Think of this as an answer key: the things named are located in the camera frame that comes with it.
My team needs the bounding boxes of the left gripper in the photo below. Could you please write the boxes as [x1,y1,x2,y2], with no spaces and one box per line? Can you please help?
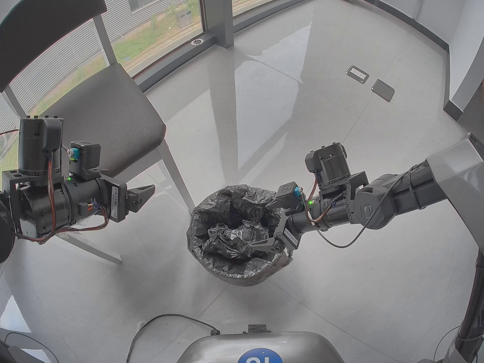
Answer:
[15,178,156,243]

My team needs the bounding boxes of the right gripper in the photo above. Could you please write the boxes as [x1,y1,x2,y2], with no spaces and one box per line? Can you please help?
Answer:
[249,197,356,255]

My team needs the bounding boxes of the black plastic bag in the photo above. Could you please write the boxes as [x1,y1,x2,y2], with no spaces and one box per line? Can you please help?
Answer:
[186,184,293,287]

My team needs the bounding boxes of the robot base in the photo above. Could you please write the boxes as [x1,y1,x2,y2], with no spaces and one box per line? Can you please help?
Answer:
[178,324,345,363]

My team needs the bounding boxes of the dark grey white-legged chair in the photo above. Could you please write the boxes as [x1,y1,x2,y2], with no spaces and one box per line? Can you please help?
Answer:
[0,0,197,265]

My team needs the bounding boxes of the window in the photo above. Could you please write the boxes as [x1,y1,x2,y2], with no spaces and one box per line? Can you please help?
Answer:
[0,0,339,237]

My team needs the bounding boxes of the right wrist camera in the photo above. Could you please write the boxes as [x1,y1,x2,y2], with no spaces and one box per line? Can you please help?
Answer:
[266,181,304,216]

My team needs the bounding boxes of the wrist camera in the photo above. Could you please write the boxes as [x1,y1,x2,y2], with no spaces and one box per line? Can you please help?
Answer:
[67,140,104,182]
[266,181,304,216]

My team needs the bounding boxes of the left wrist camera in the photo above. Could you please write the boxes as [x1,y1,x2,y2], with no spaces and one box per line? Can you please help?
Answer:
[67,140,104,182]

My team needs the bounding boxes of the black cable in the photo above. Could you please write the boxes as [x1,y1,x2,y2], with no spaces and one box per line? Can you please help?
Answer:
[128,314,221,363]

